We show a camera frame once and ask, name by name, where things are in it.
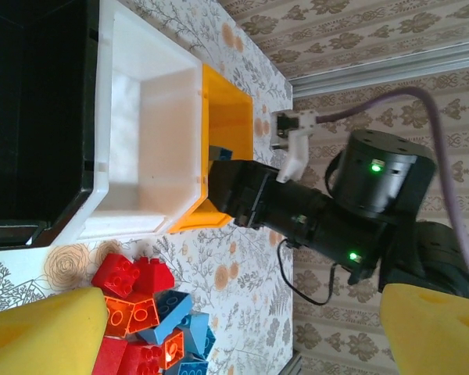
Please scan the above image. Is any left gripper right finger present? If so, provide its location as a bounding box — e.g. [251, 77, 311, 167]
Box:
[378, 283, 469, 375]

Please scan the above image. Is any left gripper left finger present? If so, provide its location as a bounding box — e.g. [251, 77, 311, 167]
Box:
[0, 287, 110, 375]

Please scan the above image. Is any red lego brick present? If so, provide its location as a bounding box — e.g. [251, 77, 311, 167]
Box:
[91, 252, 142, 298]
[134, 255, 176, 295]
[120, 341, 166, 375]
[95, 335, 129, 375]

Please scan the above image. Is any blue lego brick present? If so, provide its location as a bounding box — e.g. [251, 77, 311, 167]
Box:
[177, 358, 211, 375]
[182, 311, 217, 359]
[135, 311, 193, 345]
[153, 290, 193, 326]
[209, 144, 235, 163]

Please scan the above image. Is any orange lego brick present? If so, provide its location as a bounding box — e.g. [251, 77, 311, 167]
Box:
[102, 295, 160, 338]
[157, 327, 185, 371]

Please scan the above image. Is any floral patterned table cover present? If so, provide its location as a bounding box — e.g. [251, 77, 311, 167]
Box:
[0, 0, 296, 375]

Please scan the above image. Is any yellow plastic bin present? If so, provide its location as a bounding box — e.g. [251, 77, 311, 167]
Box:
[167, 62, 255, 235]

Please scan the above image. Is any white plastic bin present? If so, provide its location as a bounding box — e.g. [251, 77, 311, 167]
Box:
[77, 0, 210, 241]

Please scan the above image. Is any black plastic bin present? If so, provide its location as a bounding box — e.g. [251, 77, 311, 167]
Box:
[0, 0, 110, 249]

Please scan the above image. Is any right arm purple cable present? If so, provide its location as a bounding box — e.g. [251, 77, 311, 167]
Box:
[315, 86, 469, 298]

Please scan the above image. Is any right gripper thin black cable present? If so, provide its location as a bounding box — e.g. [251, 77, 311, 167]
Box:
[277, 237, 337, 306]

